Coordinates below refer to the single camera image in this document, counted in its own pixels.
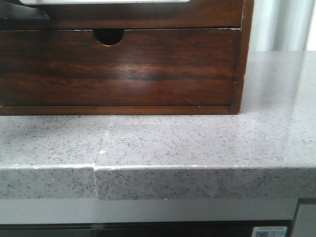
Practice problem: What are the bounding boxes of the grey cabinet panel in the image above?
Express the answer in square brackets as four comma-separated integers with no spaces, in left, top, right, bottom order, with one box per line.
[292,199,316,237]

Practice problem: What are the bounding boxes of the black appliance under counter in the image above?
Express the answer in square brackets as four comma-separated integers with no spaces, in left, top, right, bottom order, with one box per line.
[0,220,292,237]

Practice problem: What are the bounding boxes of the white QR code sticker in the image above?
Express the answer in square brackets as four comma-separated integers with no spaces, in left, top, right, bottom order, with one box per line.
[251,226,288,237]

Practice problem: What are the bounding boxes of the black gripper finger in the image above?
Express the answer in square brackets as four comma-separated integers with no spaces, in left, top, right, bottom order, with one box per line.
[0,5,50,20]

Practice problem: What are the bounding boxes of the dark wooden drawer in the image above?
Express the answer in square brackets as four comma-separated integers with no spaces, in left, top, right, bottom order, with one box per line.
[0,29,240,106]
[0,0,244,30]

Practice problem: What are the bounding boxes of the dark wooden drawer cabinet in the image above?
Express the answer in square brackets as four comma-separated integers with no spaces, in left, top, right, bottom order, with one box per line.
[0,0,254,116]

